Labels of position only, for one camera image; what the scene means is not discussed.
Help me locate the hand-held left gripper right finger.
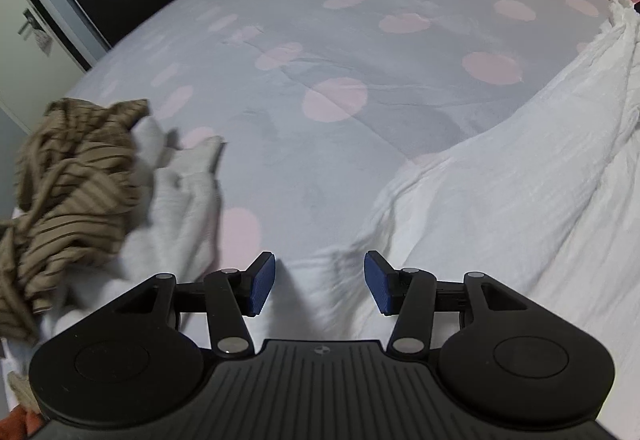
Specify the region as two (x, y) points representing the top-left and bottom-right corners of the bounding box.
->
(363, 249), (533, 361)

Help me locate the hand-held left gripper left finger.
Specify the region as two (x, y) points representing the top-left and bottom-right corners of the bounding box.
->
(105, 251), (277, 361)

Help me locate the white muslin cloth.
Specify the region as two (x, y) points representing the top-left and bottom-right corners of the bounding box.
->
(272, 0), (640, 426)

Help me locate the grey-white fleece cloth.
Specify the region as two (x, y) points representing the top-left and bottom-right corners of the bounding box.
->
(37, 115), (227, 348)

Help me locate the brown striped garment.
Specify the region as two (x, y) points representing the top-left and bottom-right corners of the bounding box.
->
(0, 97), (152, 346)

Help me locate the bed with pink-dotted sheet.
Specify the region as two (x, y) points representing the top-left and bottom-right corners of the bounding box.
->
(0, 0), (640, 351)

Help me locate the orange cloth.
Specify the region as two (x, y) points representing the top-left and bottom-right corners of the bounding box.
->
(0, 407), (33, 440)

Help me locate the cream door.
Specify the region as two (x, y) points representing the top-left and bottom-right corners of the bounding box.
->
(0, 0), (91, 133)

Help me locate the door handle with hanging tags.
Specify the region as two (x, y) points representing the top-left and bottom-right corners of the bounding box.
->
(16, 7), (53, 57)

